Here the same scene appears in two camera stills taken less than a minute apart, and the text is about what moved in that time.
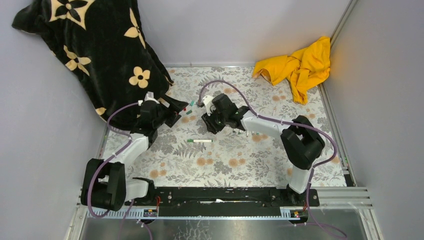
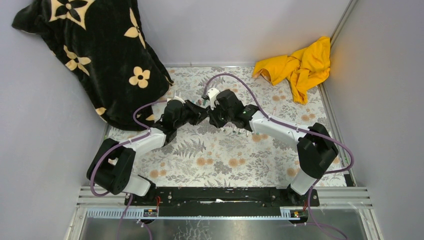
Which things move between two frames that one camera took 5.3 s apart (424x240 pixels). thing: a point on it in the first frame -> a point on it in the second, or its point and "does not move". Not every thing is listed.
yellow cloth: x=301 y=68 does not move
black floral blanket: x=102 y=45 does not move
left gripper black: x=173 y=119 -> x=199 y=114
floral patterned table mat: x=183 y=154 does not move
